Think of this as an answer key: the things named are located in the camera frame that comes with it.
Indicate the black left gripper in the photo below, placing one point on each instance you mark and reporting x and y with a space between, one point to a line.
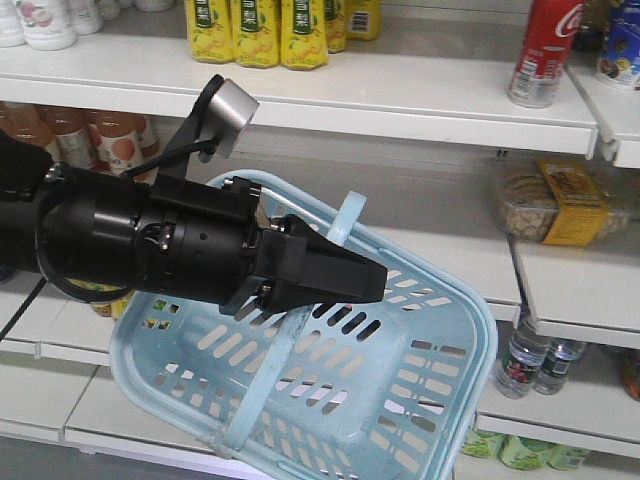
199 242

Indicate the light blue plastic basket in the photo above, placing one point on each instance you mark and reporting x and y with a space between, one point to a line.
385 390

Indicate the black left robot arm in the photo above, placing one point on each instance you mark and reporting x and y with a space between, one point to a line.
97 237

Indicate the orange C100 juice bottle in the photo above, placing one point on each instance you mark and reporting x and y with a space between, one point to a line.
68 126
117 140

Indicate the yellow pear drink carton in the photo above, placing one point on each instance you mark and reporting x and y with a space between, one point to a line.
303 43
208 24
255 28

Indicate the clear cookie box yellow label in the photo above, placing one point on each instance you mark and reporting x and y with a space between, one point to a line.
562 202

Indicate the white peach drink bottle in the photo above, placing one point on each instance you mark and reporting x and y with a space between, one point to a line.
46 24

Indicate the red aluminium cola bottle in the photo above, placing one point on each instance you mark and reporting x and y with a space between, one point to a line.
549 35

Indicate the blue cookie cup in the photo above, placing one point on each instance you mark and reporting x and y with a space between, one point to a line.
618 62

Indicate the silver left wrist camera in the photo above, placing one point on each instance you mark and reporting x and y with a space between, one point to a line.
228 111

